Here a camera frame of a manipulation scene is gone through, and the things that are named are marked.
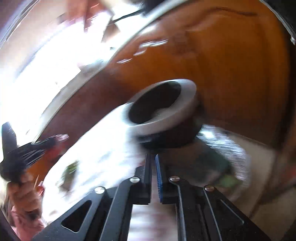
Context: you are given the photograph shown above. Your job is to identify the silver foil mat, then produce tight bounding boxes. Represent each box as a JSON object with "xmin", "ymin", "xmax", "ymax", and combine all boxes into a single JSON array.
[{"xmin": 199, "ymin": 125, "xmax": 248, "ymax": 163}]

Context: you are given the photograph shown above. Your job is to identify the wooden lower cabinets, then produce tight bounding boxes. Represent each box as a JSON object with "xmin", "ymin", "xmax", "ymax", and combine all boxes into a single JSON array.
[{"xmin": 35, "ymin": 0, "xmax": 292, "ymax": 209}]

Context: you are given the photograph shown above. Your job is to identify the green wrapper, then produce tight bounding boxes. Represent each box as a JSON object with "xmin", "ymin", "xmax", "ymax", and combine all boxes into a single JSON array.
[{"xmin": 65, "ymin": 161, "xmax": 79, "ymax": 175}]

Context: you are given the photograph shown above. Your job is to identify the person's left forearm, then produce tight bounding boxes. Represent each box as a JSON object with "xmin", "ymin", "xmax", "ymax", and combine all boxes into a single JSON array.
[{"xmin": 7, "ymin": 206, "xmax": 44, "ymax": 241}]

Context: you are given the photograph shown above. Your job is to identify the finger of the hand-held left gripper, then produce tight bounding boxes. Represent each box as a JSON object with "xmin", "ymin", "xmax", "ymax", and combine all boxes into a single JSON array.
[
  {"xmin": 21, "ymin": 148, "xmax": 48, "ymax": 171},
  {"xmin": 17, "ymin": 137, "xmax": 70, "ymax": 153}
]

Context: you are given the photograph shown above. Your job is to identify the white kitchen countertop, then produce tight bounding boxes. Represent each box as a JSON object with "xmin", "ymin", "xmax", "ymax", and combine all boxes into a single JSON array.
[{"xmin": 32, "ymin": 0, "xmax": 192, "ymax": 142}]

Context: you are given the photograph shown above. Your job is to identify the person's left hand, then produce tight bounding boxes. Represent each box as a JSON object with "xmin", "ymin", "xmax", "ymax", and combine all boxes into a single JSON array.
[{"xmin": 6, "ymin": 173, "xmax": 44, "ymax": 220}]

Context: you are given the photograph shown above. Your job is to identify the kitchen window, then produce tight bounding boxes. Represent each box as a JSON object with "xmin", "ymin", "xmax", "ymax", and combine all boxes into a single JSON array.
[{"xmin": 0, "ymin": 35, "xmax": 93, "ymax": 131}]

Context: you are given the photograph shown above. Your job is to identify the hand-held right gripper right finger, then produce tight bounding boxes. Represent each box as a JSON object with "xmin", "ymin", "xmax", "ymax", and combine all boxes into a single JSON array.
[{"xmin": 155, "ymin": 154, "xmax": 271, "ymax": 241}]

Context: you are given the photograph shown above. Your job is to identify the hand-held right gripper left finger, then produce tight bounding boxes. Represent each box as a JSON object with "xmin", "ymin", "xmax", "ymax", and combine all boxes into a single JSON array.
[{"xmin": 35, "ymin": 154, "xmax": 152, "ymax": 241}]

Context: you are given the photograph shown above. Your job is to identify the black bin with white rim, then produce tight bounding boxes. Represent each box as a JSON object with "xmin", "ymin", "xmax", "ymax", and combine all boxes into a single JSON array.
[{"xmin": 125, "ymin": 79, "xmax": 205, "ymax": 155}]

